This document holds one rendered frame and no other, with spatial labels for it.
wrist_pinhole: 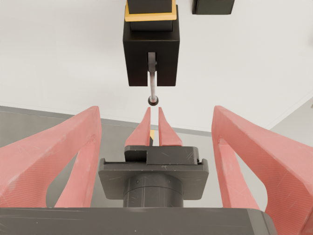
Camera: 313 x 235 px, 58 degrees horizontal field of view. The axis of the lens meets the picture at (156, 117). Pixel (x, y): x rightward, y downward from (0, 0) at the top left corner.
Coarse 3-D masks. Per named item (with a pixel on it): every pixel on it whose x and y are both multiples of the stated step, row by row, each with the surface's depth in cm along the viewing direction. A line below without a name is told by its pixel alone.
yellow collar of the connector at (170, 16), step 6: (126, 0) 21; (174, 0) 20; (126, 6) 20; (174, 6) 20; (126, 12) 20; (174, 12) 20; (126, 18) 20; (132, 18) 20; (138, 18) 20; (144, 18) 20; (150, 18) 20; (156, 18) 20; (162, 18) 20; (168, 18) 20; (174, 18) 20
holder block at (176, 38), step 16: (128, 32) 21; (144, 32) 21; (160, 32) 21; (176, 32) 21; (128, 48) 21; (144, 48) 21; (160, 48) 21; (176, 48) 21; (128, 64) 23; (144, 64) 23; (160, 64) 23; (176, 64) 23; (128, 80) 24; (144, 80) 24; (160, 80) 24; (176, 80) 24
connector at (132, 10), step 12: (132, 0) 19; (144, 0) 19; (156, 0) 19; (168, 0) 19; (132, 12) 20; (144, 12) 20; (156, 12) 20; (168, 12) 20; (132, 24) 20; (144, 24) 20; (156, 24) 20; (168, 24) 20
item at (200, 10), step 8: (200, 0) 27; (208, 0) 27; (216, 0) 27; (224, 0) 27; (232, 0) 27; (192, 8) 28; (200, 8) 28; (208, 8) 28; (216, 8) 28; (224, 8) 28
